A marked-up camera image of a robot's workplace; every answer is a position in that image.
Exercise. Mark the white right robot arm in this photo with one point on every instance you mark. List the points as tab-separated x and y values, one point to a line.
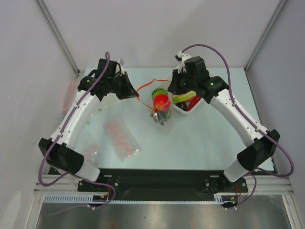
258	140

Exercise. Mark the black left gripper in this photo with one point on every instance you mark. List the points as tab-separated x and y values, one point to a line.
128	91

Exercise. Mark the clear pink-dotted zip bag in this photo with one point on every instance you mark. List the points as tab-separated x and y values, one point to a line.
121	138

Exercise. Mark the red toy chili pepper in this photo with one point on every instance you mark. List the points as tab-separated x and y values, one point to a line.
193	102

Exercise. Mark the green toy melon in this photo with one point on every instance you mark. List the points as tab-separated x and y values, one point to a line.
158	91

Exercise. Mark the right aluminium frame post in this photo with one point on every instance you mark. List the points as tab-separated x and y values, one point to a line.
266	33

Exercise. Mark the green toy celery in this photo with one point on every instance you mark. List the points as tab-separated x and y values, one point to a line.
184	97

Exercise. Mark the red toy apple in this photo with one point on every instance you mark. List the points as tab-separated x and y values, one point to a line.
161	103

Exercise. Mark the slotted white cable duct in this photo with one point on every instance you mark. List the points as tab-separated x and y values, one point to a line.
98	199

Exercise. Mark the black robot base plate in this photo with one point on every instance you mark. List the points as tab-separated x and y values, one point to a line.
170	183

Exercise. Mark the white perforated plastic basket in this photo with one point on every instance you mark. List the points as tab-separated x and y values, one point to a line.
178	110

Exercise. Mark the aluminium frame post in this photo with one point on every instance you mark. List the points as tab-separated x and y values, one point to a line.
266	33
57	35

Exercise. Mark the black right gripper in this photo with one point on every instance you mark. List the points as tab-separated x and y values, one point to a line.
177	84

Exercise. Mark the clear cream-dotted zip bag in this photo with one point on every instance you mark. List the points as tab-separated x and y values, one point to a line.
108	102

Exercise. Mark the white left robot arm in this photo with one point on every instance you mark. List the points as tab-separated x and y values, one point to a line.
59	149

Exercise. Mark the clear red-patterned zip bag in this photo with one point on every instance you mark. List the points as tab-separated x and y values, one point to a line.
91	154

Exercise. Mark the orange toy pineapple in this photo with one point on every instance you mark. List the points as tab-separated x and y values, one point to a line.
161	117

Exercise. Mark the clear red-zipper zip bag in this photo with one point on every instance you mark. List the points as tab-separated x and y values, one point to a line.
145	92

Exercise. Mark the left aluminium frame post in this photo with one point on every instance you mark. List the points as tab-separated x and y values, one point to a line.
57	35

